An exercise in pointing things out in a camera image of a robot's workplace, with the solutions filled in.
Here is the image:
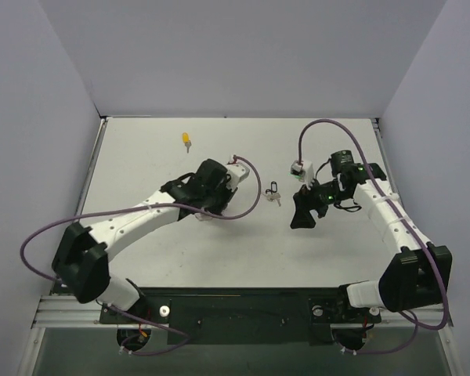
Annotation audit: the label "metal key organiser red handle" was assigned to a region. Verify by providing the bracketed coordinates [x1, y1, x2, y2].
[194, 212, 215, 222]

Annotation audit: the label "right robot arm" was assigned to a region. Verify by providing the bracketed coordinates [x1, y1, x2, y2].
[290, 150, 452, 320]

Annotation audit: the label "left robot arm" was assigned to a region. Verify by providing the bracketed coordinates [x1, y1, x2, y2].
[52, 159, 249, 323]

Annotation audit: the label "keys with black tags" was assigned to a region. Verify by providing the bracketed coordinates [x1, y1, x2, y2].
[262, 181, 281, 207]

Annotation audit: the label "key with yellow tag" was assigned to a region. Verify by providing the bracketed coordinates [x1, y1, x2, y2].
[182, 132, 191, 153]

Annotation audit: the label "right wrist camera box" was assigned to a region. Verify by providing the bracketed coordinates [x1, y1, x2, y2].
[290, 160, 315, 190]

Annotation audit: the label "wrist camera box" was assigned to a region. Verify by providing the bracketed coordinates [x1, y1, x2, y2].
[290, 160, 315, 190]
[225, 155, 250, 190]

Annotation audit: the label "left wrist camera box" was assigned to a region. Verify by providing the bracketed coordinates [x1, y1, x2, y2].
[225, 155, 250, 190]

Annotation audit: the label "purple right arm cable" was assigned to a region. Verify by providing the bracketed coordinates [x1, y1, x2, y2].
[297, 118, 451, 357]

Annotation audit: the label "aluminium front rail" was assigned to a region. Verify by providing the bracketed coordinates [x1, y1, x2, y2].
[32, 295, 443, 328]

